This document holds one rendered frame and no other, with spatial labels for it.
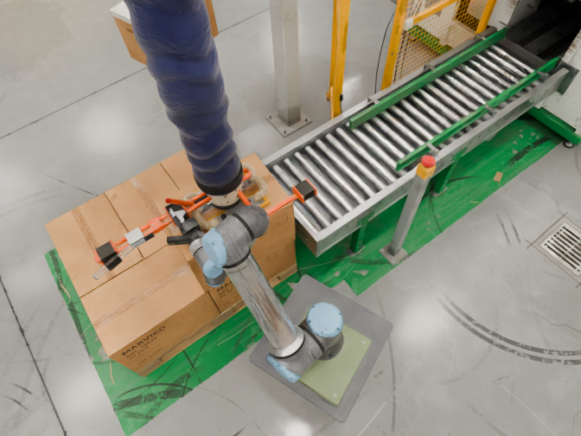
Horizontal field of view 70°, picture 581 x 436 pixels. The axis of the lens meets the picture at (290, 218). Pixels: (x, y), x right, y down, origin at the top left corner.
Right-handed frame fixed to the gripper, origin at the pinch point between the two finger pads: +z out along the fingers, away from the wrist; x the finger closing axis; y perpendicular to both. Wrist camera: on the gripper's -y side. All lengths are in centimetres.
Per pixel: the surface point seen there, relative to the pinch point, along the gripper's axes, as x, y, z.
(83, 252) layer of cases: -53, -52, 48
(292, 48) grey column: -30, 138, 98
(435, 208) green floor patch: -107, 171, -39
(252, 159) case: -13, 52, 16
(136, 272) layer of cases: -53, -32, 17
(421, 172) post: -11, 117, -47
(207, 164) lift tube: 29.9, 21.2, -8.2
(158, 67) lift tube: 78, 17, -5
